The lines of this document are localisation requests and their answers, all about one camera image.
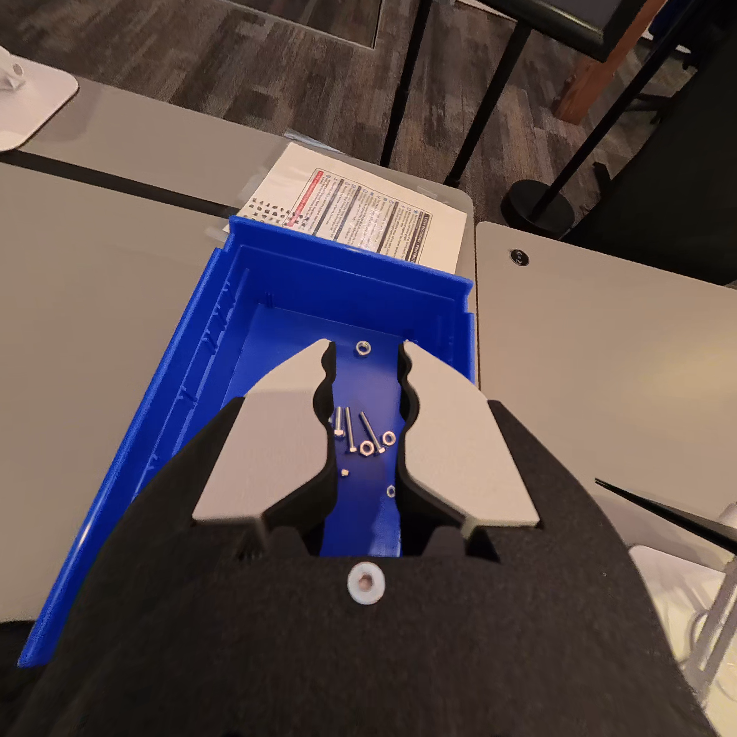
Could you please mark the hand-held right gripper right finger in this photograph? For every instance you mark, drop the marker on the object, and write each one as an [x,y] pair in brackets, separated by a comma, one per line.
[466,455]

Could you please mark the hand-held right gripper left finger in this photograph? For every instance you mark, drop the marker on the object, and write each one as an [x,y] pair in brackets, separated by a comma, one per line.
[265,449]

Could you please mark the group of steel bolts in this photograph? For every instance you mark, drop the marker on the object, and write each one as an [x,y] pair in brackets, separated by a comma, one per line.
[350,429]

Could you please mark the group of small steel nuts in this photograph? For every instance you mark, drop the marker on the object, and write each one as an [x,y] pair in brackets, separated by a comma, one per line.
[357,348]

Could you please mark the blue plastic bin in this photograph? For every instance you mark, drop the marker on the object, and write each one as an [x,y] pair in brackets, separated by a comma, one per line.
[276,299]

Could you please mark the white base metal arm stand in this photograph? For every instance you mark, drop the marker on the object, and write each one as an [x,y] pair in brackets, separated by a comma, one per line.
[662,576]

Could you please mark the black table grommet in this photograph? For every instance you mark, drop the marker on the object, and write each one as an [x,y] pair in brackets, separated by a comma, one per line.
[519,257]

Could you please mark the laminated printed instruction sheet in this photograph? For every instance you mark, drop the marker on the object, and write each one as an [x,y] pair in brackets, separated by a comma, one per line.
[357,213]

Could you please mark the black pole stand round base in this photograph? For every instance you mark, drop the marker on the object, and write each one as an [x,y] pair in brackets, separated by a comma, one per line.
[535,210]

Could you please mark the black panel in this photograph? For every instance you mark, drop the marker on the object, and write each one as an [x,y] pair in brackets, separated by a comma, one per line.
[662,201]

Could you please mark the wooden board document stand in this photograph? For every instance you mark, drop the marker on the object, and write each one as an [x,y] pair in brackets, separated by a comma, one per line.
[34,109]

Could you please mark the wooden post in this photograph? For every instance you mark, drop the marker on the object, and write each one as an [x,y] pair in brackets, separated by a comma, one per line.
[599,75]

